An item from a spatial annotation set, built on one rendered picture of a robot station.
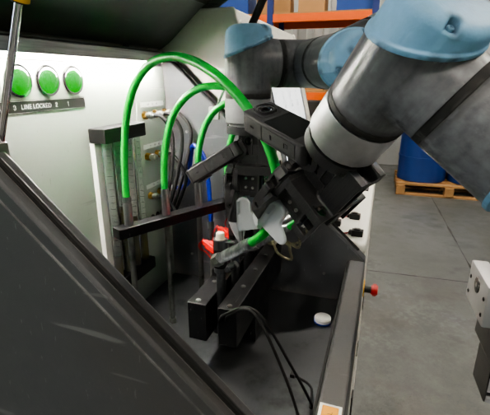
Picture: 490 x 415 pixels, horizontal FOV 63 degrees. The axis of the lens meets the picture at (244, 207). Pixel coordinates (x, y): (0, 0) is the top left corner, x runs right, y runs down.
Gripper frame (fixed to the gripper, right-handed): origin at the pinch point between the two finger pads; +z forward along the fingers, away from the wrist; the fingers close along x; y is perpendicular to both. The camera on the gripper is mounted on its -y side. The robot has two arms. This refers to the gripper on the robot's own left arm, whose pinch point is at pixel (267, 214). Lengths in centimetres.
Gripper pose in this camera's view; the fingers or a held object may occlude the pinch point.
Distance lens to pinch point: 56.3
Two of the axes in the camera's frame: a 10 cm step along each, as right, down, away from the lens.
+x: 8.0, -3.9, 4.7
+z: -2.7, 4.7, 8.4
